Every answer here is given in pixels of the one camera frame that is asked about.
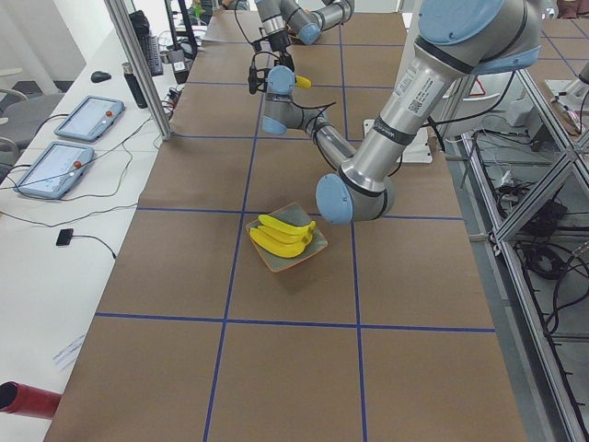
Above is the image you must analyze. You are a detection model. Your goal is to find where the black small puck device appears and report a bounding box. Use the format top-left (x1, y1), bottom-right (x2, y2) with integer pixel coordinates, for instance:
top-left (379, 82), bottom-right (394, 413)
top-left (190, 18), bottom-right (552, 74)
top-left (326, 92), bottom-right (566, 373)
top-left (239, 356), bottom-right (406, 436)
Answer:
top-left (55, 228), bottom-right (74, 247)

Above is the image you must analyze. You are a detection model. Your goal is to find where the red cylinder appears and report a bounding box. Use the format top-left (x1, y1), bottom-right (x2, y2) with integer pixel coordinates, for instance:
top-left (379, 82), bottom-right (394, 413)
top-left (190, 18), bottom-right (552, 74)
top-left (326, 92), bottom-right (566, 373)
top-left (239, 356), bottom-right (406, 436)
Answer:
top-left (1, 381), bottom-right (62, 420)

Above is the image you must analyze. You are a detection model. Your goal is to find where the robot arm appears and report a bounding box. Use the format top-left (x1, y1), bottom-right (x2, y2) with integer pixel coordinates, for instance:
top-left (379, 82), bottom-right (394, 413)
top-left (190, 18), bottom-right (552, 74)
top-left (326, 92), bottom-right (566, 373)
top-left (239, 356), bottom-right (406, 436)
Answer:
top-left (262, 1), bottom-right (542, 224)
top-left (255, 0), bottom-right (355, 71)

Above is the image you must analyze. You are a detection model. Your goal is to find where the teach pendant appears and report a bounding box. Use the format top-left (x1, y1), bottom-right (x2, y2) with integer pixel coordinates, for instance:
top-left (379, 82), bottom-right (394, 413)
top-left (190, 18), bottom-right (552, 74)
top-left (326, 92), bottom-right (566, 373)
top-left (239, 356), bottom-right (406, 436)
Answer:
top-left (53, 96), bottom-right (125, 142)
top-left (14, 141), bottom-right (95, 200)

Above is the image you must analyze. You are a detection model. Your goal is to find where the far teach pendant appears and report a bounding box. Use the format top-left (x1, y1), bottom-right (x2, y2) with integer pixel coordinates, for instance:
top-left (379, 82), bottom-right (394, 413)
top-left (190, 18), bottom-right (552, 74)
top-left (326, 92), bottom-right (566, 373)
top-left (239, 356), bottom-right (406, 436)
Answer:
top-left (53, 96), bottom-right (125, 142)

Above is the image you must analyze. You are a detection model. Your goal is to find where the dark water bottle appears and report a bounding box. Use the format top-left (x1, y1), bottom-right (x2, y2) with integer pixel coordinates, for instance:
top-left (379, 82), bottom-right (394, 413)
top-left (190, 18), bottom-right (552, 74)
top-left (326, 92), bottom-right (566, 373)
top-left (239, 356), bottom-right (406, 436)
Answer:
top-left (121, 62), bottom-right (147, 109)

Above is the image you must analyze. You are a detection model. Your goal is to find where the grey square plate orange rim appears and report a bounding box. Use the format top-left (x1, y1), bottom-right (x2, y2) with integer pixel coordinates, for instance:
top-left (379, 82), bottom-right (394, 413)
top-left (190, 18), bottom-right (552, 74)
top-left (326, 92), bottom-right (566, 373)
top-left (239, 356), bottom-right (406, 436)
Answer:
top-left (246, 203), bottom-right (329, 273)

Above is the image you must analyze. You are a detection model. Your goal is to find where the black computer mouse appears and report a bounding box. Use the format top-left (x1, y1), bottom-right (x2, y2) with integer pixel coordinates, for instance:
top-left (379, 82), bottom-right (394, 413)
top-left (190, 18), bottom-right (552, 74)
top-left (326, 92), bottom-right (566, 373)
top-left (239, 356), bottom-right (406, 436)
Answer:
top-left (90, 71), bottom-right (112, 84)

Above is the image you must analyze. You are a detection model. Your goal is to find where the near teach pendant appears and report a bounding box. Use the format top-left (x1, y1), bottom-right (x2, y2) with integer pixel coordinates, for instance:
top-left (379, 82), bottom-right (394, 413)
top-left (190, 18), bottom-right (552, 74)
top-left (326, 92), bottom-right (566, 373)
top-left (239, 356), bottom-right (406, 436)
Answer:
top-left (14, 141), bottom-right (95, 200)

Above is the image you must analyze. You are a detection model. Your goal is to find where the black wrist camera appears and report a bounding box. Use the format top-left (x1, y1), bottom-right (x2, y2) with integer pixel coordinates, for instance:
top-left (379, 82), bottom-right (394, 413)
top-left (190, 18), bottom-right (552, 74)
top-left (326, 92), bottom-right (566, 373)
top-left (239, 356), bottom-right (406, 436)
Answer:
top-left (248, 64), bottom-right (268, 95)

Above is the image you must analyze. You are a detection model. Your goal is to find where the aluminium frame post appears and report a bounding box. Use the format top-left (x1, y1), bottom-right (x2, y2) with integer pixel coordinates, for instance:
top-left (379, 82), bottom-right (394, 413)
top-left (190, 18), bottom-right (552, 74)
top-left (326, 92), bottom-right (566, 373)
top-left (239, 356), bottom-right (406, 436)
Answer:
top-left (104, 0), bottom-right (171, 141)

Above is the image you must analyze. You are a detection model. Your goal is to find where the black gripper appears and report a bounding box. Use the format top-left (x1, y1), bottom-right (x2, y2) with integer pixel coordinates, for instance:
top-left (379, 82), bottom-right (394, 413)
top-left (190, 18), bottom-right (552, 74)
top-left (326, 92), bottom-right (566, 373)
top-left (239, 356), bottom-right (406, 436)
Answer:
top-left (269, 29), bottom-right (295, 69)

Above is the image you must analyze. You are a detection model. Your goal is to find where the black keyboard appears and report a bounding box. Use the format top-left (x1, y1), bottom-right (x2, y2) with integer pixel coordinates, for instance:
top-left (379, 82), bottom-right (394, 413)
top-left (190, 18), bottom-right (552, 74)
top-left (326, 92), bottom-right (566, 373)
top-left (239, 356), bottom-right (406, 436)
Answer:
top-left (138, 35), bottom-right (164, 76)

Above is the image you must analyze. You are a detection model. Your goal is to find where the yellow banana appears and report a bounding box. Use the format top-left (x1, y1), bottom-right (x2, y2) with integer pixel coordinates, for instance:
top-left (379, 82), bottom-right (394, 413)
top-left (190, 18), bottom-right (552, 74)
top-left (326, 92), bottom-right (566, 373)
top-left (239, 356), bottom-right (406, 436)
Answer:
top-left (258, 215), bottom-right (317, 236)
top-left (257, 225), bottom-right (314, 244)
top-left (294, 76), bottom-right (312, 89)
top-left (249, 228), bottom-right (306, 259)

